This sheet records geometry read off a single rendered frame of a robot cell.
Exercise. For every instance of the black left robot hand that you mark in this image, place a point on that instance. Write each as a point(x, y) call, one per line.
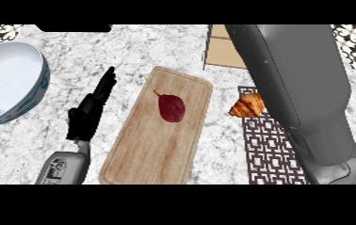
point(88, 112)

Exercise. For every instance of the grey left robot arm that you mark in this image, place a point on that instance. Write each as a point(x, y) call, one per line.
point(66, 167)

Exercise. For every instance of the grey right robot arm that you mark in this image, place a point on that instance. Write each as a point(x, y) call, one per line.
point(296, 87)

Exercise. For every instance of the pale wooden tiered shelf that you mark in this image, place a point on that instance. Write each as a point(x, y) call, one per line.
point(225, 51)

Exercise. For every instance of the brown white patterned placemat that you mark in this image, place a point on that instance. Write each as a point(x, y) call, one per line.
point(271, 153)

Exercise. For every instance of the pale wooden cutting board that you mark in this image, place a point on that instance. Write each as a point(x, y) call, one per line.
point(156, 141)

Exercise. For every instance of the white bowl with blue rim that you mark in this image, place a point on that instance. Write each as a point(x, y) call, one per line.
point(18, 78)

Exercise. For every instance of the black appliance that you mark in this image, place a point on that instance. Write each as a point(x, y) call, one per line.
point(75, 27)

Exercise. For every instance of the golden brown croissant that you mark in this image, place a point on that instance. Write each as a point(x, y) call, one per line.
point(247, 106)

